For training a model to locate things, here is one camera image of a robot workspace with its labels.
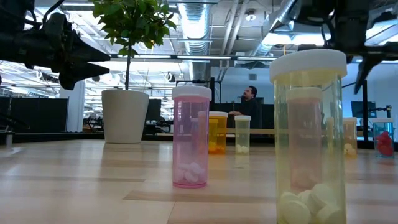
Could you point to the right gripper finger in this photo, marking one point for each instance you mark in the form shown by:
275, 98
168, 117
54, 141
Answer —
365, 68

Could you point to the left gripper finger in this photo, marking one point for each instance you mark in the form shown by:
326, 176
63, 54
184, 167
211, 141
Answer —
87, 51
81, 71

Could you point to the small yellow-green pill bottle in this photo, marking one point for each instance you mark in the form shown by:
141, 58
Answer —
350, 137
242, 133

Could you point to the blue bottle with red pills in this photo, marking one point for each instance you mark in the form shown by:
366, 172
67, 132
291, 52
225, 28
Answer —
384, 143

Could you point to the large orange pill bottle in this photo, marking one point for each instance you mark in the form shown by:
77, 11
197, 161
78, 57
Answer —
220, 133

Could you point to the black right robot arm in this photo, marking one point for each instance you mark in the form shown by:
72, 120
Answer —
314, 12

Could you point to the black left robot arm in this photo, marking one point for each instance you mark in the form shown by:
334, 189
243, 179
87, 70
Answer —
18, 46

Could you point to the white building column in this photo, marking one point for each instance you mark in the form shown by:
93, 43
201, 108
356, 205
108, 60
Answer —
73, 109

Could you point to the black computer monitor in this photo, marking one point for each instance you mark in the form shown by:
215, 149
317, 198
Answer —
357, 109

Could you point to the small green tree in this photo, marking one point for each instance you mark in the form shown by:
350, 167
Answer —
133, 21

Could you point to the black partition panel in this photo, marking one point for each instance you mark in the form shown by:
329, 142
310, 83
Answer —
40, 115

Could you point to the large yellow-green pill bottle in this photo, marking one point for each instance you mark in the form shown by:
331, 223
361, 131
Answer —
334, 155

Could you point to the person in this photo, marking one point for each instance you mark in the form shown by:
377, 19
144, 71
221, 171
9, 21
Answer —
250, 109

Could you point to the wooden shelf with black frame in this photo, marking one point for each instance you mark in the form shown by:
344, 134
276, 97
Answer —
264, 131

